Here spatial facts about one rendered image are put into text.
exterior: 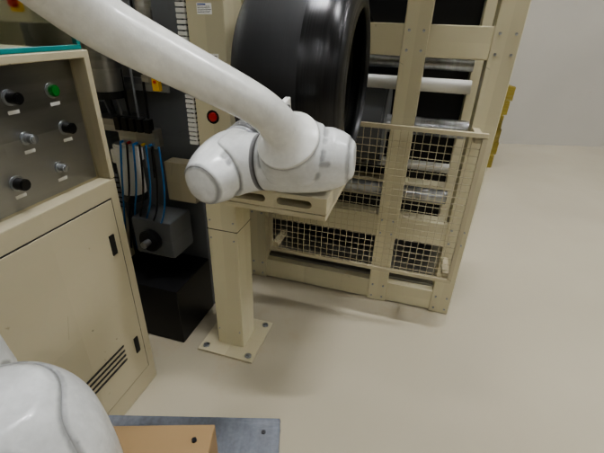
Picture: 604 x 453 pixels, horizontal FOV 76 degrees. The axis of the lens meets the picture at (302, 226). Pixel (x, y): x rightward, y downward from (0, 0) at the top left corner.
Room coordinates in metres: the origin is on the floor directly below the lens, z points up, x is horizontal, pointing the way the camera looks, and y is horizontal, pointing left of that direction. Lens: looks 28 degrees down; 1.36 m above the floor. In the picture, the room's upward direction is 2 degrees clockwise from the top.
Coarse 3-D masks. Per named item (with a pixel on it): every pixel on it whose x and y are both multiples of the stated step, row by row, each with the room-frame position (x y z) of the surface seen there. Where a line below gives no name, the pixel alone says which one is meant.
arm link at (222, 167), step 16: (208, 144) 0.64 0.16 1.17; (224, 144) 0.63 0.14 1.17; (240, 144) 0.63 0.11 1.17; (192, 160) 0.61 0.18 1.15; (208, 160) 0.60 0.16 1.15; (224, 160) 0.60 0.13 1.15; (240, 160) 0.61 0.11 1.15; (192, 176) 0.59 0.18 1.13; (208, 176) 0.58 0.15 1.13; (224, 176) 0.59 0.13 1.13; (240, 176) 0.61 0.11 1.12; (192, 192) 0.60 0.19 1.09; (208, 192) 0.58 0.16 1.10; (224, 192) 0.59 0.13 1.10; (240, 192) 0.62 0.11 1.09
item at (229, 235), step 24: (192, 0) 1.33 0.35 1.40; (216, 0) 1.30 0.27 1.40; (240, 0) 1.41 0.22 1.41; (192, 24) 1.33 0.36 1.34; (216, 24) 1.31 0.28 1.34; (216, 48) 1.31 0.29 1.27; (216, 120) 1.31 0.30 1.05; (216, 216) 1.32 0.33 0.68; (240, 216) 1.33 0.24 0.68; (216, 240) 1.32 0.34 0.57; (240, 240) 1.32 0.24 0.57; (216, 264) 1.33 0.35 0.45; (240, 264) 1.31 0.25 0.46; (216, 288) 1.33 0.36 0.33; (240, 288) 1.30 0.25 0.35; (240, 312) 1.30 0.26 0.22; (240, 336) 1.30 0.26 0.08
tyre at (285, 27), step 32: (256, 0) 1.13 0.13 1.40; (288, 0) 1.11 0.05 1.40; (320, 0) 1.08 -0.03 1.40; (352, 0) 1.13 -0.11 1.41; (256, 32) 1.07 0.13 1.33; (288, 32) 1.05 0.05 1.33; (320, 32) 1.04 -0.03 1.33; (352, 32) 1.11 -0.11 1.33; (256, 64) 1.05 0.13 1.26; (288, 64) 1.02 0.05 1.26; (320, 64) 1.01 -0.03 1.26; (352, 64) 1.55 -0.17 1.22; (288, 96) 1.02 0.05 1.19; (320, 96) 1.00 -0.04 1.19; (352, 96) 1.53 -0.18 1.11; (352, 128) 1.39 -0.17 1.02
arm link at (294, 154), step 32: (32, 0) 0.41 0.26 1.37; (64, 0) 0.42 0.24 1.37; (96, 0) 0.45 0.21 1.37; (96, 32) 0.44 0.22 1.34; (128, 32) 0.46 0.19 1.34; (160, 32) 0.48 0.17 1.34; (128, 64) 0.47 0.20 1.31; (160, 64) 0.47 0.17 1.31; (192, 64) 0.48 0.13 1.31; (224, 64) 0.51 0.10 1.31; (192, 96) 0.50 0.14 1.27; (224, 96) 0.50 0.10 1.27; (256, 96) 0.51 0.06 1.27; (256, 128) 0.53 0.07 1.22; (288, 128) 0.54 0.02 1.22; (320, 128) 0.60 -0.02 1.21; (256, 160) 0.61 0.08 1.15; (288, 160) 0.55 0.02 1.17; (320, 160) 0.57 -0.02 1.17; (352, 160) 0.58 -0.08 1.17
